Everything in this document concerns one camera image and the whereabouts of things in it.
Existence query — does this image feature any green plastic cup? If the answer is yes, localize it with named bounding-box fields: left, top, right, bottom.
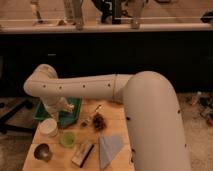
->
left=60, top=132, right=75, bottom=148

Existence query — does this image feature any small paint brush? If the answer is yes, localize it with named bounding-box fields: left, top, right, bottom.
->
left=81, top=105, right=102, bottom=127

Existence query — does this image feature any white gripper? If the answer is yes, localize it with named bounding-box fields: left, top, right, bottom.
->
left=42, top=97, right=74, bottom=121

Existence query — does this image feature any black office chair base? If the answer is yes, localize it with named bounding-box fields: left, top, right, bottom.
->
left=0, top=99, right=35, bottom=134

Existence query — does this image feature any brown pine cone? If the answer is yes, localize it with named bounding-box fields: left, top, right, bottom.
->
left=93, top=113, right=106, bottom=131

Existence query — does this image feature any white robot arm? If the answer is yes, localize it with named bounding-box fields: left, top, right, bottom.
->
left=23, top=64, right=191, bottom=171

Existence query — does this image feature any blue folded cloth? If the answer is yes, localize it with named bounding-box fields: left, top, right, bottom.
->
left=99, top=134, right=124, bottom=169

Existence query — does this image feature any green plastic tray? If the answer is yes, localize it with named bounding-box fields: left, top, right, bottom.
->
left=33, top=97, right=82, bottom=128

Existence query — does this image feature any white paper cup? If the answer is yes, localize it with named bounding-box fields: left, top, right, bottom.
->
left=39, top=118, right=58, bottom=137

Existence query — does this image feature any metal cup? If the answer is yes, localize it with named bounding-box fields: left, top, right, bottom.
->
left=34, top=143, right=52, bottom=162

